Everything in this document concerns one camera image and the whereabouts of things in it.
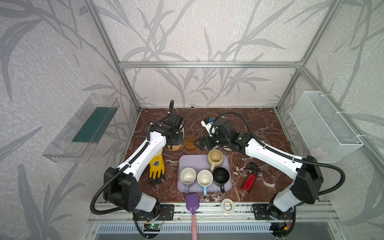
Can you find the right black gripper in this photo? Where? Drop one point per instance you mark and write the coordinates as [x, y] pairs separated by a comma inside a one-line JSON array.
[[208, 141]]

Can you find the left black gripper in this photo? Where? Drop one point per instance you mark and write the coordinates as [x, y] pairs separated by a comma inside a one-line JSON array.
[[174, 137]]

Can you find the white speckled mug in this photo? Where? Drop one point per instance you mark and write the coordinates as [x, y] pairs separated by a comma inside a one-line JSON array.
[[177, 140]]

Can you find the woven straw coaster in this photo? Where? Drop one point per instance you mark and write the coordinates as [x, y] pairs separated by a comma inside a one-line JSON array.
[[174, 148]]

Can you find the brown wooden coaster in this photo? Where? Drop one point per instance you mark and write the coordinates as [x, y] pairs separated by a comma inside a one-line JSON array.
[[189, 143]]

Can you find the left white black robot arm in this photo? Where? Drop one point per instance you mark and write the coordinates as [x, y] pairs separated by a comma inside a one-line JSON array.
[[121, 190]]

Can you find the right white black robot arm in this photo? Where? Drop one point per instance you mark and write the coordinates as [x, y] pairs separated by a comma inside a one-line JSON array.
[[305, 172]]

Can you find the beige ceramic mug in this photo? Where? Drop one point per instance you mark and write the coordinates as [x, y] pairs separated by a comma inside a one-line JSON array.
[[215, 159]]

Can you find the black mug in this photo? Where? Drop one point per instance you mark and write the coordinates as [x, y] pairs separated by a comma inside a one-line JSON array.
[[221, 177]]

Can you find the lilac plastic tray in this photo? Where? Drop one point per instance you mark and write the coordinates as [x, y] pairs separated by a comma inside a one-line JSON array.
[[199, 163]]

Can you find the yellow black work glove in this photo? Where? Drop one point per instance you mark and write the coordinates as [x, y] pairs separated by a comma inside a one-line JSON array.
[[157, 169]]

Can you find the red spray bottle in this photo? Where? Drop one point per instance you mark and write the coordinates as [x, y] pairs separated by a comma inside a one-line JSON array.
[[254, 172]]

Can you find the purple pink spatula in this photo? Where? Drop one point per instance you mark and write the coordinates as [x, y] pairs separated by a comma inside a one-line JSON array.
[[192, 204]]

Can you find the white tape roll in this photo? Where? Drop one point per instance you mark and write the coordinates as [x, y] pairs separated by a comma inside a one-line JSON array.
[[227, 206]]

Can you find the white mug blue handle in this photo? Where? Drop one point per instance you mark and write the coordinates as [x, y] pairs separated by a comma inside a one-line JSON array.
[[205, 179]]

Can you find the white mug purple handle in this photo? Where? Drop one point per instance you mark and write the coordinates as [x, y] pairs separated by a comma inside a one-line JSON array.
[[187, 177]]

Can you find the clear plastic wall shelf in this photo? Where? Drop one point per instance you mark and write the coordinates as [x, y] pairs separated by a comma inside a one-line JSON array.
[[79, 138]]

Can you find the white wire basket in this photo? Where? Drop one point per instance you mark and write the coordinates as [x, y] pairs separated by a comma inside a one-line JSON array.
[[325, 131]]

